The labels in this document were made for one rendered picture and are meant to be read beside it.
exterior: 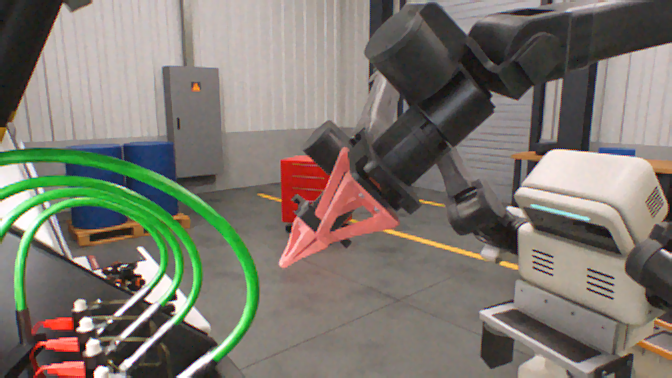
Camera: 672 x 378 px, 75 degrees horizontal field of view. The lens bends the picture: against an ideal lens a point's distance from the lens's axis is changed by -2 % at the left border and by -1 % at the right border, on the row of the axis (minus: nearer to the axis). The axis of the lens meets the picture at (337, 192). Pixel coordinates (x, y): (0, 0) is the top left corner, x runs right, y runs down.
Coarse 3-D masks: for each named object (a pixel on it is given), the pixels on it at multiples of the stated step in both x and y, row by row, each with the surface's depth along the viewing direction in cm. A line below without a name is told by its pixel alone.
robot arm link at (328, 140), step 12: (324, 132) 64; (336, 132) 66; (312, 144) 64; (324, 144) 64; (336, 144) 65; (348, 144) 67; (312, 156) 65; (324, 156) 65; (336, 156) 65; (324, 168) 66
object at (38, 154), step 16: (0, 160) 40; (16, 160) 41; (32, 160) 41; (48, 160) 41; (64, 160) 42; (80, 160) 42; (96, 160) 42; (112, 160) 43; (128, 176) 44; (144, 176) 44; (160, 176) 44; (176, 192) 45; (192, 208) 46; (208, 208) 46; (224, 224) 46; (240, 240) 47; (240, 256) 48; (256, 272) 49; (256, 288) 49; (256, 304) 49; (240, 320) 49; (240, 336) 49; (224, 352) 49
